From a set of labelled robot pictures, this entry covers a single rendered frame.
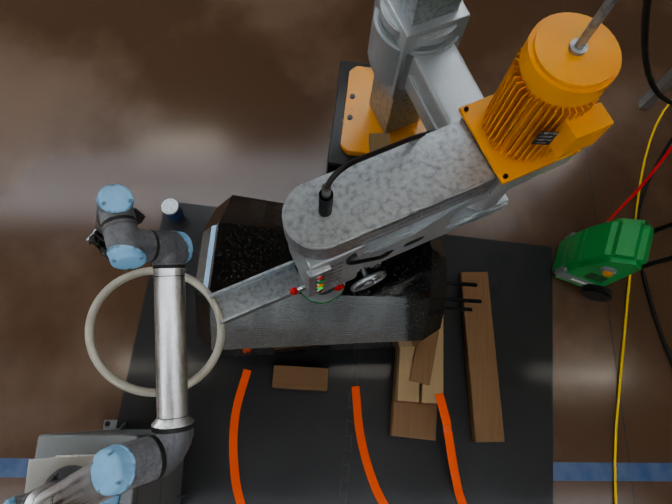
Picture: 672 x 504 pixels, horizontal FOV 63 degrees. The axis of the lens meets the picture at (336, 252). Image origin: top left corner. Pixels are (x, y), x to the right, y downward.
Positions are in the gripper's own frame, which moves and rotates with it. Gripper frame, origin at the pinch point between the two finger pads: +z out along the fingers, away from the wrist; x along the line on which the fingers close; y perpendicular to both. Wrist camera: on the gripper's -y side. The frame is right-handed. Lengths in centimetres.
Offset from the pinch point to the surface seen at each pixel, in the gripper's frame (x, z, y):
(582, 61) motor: 68, -105, -72
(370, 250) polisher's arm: 64, -19, -52
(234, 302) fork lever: 39, 28, -25
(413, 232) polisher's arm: 72, -26, -65
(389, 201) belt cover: 57, -50, -47
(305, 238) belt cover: 45, -39, -25
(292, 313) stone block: 60, 51, -49
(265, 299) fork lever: 47, 24, -32
